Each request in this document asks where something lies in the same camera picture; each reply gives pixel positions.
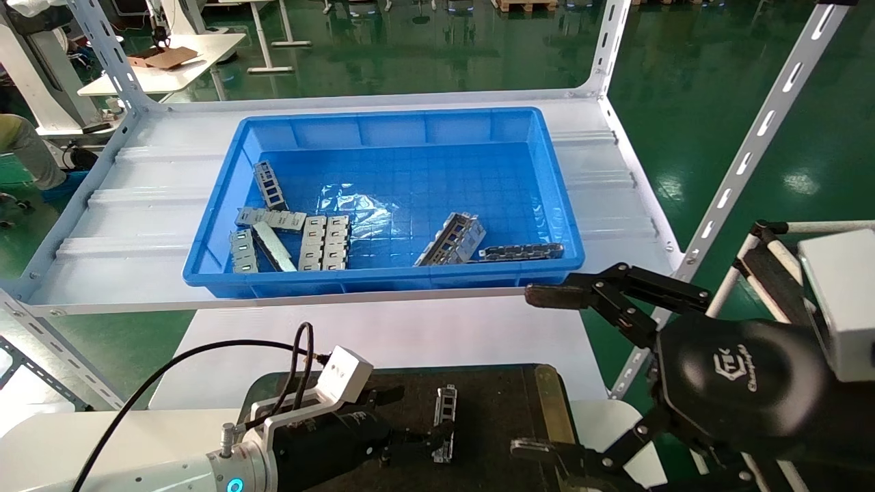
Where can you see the grey metal shelf rack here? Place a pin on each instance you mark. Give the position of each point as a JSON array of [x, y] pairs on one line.
[[137, 212]]

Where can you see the white table leg base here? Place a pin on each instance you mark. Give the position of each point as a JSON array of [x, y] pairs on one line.
[[270, 67]]

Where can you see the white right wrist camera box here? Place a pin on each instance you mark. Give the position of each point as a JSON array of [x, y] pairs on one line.
[[841, 301]]

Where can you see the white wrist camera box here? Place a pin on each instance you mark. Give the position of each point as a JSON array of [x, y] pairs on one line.
[[345, 374], [841, 301]]

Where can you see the silver metal bracket part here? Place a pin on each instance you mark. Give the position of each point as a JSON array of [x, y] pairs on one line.
[[243, 249], [312, 242], [273, 219], [336, 242], [273, 246], [446, 410]]

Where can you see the white tube rack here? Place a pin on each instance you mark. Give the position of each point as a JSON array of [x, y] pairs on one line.
[[765, 266]]

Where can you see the clear plastic film sheet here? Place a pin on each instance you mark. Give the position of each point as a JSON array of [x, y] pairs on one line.
[[355, 208]]

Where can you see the white side table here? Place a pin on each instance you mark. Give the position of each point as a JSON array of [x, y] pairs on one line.
[[27, 393]]

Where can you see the person in yellow coat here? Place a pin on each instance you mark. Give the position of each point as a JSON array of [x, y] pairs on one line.
[[31, 154]]

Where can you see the long dark metal part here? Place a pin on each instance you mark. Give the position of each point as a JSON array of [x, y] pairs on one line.
[[519, 252]]

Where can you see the black work mat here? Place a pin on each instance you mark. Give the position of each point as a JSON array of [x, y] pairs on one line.
[[492, 410]]

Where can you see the open flat cardboard box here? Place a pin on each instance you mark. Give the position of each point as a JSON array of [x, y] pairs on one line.
[[164, 58]]

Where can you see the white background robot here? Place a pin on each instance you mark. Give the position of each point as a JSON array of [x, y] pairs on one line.
[[41, 75]]

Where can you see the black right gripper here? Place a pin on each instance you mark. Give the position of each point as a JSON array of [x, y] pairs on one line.
[[745, 389]]

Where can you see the blue plastic bin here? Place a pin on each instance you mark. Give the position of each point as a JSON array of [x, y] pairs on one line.
[[424, 171]]

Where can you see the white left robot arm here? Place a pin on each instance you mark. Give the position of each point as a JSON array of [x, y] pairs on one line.
[[137, 471]]

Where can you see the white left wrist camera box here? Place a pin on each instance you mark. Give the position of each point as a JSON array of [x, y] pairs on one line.
[[345, 374]]

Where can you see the white table with rounded corners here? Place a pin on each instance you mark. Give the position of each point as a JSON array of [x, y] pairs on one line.
[[198, 76]]

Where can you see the dark ladder-shaped metal part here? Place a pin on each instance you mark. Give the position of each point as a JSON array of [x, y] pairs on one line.
[[270, 186]]

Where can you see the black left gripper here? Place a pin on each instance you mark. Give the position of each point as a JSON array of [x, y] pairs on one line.
[[328, 447]]

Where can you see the large silver channel part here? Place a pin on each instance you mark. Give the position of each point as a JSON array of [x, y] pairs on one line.
[[454, 239]]

